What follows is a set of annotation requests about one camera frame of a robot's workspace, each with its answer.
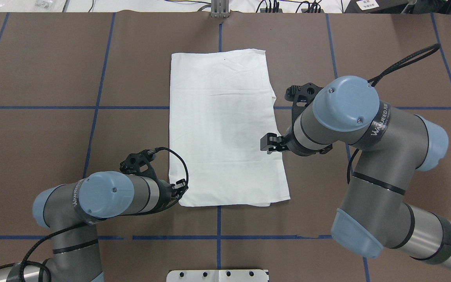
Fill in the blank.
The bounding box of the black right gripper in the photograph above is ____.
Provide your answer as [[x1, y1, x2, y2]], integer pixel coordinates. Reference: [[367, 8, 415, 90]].
[[260, 83, 333, 157]]

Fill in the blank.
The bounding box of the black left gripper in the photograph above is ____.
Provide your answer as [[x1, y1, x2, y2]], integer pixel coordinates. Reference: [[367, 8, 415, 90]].
[[119, 149, 188, 209]]

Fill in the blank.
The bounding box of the white long-sleeve printed shirt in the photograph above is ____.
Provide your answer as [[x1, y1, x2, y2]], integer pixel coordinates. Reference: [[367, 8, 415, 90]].
[[169, 49, 290, 207]]

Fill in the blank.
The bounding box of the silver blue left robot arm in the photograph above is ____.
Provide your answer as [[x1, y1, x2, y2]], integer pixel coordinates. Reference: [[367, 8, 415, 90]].
[[0, 147, 189, 282]]

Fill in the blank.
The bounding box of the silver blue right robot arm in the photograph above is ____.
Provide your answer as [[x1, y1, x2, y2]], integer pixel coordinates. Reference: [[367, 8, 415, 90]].
[[260, 76, 451, 270]]

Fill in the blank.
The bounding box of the black box with label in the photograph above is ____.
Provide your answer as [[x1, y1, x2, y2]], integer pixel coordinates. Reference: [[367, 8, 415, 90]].
[[344, 0, 409, 14]]

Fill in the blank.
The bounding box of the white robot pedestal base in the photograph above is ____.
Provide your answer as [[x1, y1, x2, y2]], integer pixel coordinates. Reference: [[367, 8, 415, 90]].
[[166, 269, 270, 282]]

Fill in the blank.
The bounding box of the aluminium frame post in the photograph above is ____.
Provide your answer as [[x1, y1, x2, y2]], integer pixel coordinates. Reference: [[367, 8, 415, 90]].
[[211, 0, 230, 18]]

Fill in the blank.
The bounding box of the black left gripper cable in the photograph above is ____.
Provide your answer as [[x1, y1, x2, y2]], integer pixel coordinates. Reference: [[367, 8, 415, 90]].
[[0, 146, 189, 282]]

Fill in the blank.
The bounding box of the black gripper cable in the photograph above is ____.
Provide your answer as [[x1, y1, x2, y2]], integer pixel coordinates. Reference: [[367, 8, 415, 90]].
[[0, 146, 189, 282], [345, 43, 441, 184]]

